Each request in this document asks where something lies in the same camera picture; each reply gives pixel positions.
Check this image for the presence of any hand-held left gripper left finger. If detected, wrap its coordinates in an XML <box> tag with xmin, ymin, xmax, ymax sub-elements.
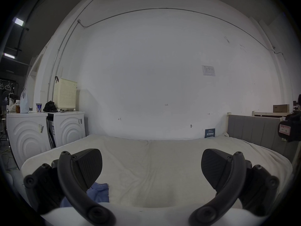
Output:
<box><xmin>24</xmin><ymin>148</ymin><xmax>116</xmax><ymax>226</ymax></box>

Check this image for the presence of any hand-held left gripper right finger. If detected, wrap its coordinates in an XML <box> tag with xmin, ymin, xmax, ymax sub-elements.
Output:
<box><xmin>188</xmin><ymin>148</ymin><xmax>280</xmax><ymax>226</ymax></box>

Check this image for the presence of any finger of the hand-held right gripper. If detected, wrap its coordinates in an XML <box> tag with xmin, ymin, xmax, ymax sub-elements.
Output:
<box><xmin>277</xmin><ymin>110</ymin><xmax>301</xmax><ymax>143</ymax></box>

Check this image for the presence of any cream shelf with carton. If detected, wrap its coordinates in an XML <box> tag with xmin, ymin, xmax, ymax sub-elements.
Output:
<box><xmin>252</xmin><ymin>104</ymin><xmax>295</xmax><ymax>117</ymax></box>

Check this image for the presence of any blue garment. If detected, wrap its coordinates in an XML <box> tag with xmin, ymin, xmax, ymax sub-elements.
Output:
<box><xmin>60</xmin><ymin>183</ymin><xmax>110</xmax><ymax>208</ymax></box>

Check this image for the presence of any grey padded headboard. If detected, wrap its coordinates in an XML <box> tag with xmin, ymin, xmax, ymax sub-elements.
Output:
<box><xmin>226</xmin><ymin>114</ymin><xmax>299</xmax><ymax>162</ymax></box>

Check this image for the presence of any white washing machine with basket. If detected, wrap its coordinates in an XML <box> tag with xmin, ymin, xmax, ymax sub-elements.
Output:
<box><xmin>44</xmin><ymin>78</ymin><xmax>86</xmax><ymax>149</ymax></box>

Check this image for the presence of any white washing machine with bag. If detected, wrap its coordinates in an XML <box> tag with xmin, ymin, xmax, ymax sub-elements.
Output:
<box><xmin>6</xmin><ymin>87</ymin><xmax>52</xmax><ymax>169</ymax></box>

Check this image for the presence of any bed with white sheet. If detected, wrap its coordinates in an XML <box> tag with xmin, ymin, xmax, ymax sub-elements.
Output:
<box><xmin>21</xmin><ymin>133</ymin><xmax>294</xmax><ymax>211</ymax></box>

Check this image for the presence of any white paper notice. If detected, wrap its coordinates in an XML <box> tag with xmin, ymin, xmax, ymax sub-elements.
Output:
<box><xmin>201</xmin><ymin>65</ymin><xmax>216</xmax><ymax>77</ymax></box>

